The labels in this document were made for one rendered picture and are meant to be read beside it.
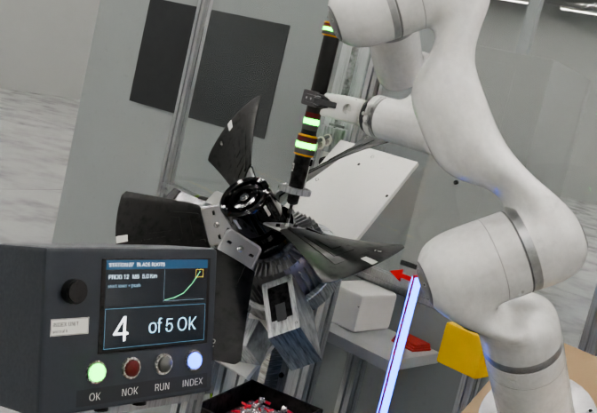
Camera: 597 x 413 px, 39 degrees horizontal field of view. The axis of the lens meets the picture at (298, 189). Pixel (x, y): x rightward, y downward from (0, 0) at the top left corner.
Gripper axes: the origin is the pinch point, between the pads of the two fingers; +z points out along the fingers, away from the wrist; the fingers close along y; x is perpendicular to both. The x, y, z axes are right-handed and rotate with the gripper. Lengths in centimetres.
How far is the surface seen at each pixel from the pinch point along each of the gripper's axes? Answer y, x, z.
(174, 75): 144, -15, 224
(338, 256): -5.1, -28.2, -19.6
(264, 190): -3.5, -21.7, 5.3
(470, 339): 21, -40, -38
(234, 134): 9.6, -14.2, 32.0
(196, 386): -60, -37, -44
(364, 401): 70, -86, 14
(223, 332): -16, -50, -4
